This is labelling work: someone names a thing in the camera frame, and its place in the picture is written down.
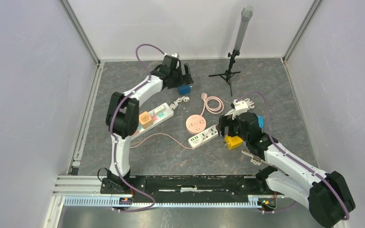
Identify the dark blue cube socket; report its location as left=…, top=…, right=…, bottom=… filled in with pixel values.
left=178, top=85, right=191, bottom=95

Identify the yellow cube socket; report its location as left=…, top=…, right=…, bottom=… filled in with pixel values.
left=224, top=135, right=243, bottom=150

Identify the pink charging cable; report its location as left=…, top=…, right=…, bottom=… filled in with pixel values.
left=129, top=133, right=193, bottom=150

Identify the light blue cube adapter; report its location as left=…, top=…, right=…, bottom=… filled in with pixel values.
left=257, top=115, right=264, bottom=128

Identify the white adapter plug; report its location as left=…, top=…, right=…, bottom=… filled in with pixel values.
left=154, top=105, right=166, bottom=115

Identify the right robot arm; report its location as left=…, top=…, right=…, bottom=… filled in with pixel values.
left=217, top=112, right=355, bottom=228

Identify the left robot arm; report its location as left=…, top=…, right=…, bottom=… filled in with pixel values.
left=106, top=55, right=193, bottom=194

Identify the tan cube socket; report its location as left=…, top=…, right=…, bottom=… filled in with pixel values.
left=138, top=111, right=154, bottom=129

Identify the white power strip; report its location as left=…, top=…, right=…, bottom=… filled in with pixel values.
left=188, top=125, right=219, bottom=149

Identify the white dock with green inset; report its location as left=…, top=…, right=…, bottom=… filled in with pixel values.
left=132, top=103, right=174, bottom=139

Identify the grey microphone on tripod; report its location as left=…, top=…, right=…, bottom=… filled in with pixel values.
left=208, top=5, right=254, bottom=96

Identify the white coiled cable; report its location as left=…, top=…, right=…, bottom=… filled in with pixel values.
left=169, top=96, right=190, bottom=111

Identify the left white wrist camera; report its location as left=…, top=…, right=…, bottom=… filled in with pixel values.
left=170, top=53, right=181, bottom=69

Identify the pink coiled cable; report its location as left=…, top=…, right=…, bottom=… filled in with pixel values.
left=200, top=92, right=225, bottom=115

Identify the beige perforated bracket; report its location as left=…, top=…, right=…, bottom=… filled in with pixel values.
left=241, top=149, right=271, bottom=166

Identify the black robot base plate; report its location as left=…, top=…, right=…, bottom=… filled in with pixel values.
left=100, top=175, right=275, bottom=203

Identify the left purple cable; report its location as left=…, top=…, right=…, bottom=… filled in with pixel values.
left=110, top=44, right=166, bottom=214

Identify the white slotted cable duct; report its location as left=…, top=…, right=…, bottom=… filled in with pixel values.
left=63, top=196, right=261, bottom=209

